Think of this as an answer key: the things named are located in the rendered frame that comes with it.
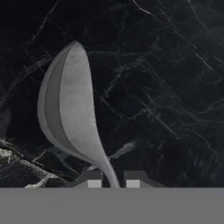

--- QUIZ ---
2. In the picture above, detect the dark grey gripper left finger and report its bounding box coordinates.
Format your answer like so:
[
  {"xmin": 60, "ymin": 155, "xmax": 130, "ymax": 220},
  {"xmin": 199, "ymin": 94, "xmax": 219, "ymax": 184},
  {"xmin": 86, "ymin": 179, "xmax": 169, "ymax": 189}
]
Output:
[{"xmin": 63, "ymin": 170, "xmax": 103, "ymax": 189}]

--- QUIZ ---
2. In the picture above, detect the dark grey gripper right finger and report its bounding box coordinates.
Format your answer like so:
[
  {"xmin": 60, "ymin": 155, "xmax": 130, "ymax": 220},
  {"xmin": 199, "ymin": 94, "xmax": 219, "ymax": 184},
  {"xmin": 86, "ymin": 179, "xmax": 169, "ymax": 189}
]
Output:
[{"xmin": 123, "ymin": 170, "xmax": 167, "ymax": 189}]

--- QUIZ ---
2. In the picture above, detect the grey metal spoon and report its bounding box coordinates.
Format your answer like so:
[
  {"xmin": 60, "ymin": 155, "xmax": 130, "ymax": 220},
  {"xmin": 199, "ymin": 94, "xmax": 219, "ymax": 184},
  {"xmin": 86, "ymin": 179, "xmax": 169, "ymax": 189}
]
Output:
[{"xmin": 37, "ymin": 39, "xmax": 121, "ymax": 189}]

